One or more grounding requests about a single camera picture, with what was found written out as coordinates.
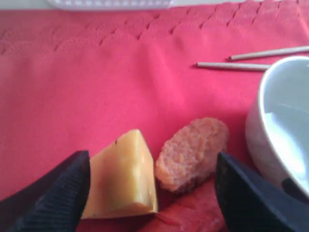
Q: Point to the red sausage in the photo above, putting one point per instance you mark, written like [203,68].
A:
[197,211]

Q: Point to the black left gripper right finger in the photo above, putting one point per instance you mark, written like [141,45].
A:
[249,203]

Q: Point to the red scalloped table cloth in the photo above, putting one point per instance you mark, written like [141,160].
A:
[76,81]

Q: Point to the lower wooden chopstick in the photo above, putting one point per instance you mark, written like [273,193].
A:
[234,66]

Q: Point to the white perforated plastic basket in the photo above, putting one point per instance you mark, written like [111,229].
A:
[110,5]

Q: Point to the wooden chopstick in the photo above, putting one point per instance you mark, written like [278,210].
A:
[270,53]
[234,66]

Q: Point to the white ceramic bowl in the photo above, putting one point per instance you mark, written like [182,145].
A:
[277,124]

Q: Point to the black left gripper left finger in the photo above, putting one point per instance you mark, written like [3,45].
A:
[53,203]

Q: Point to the yellow cheese wedge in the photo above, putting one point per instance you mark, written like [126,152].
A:
[122,180]

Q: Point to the upper wooden chopstick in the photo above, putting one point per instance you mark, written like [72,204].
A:
[270,53]

